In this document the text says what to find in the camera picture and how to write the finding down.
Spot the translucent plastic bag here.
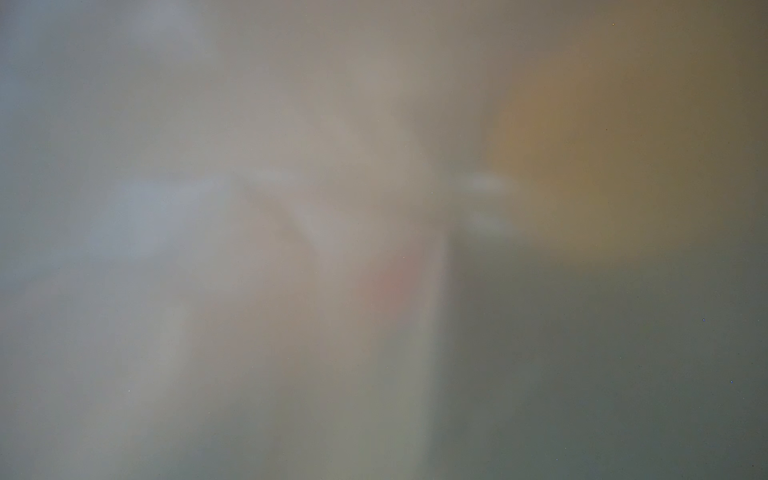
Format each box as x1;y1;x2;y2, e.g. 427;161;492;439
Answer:
1;1;767;479

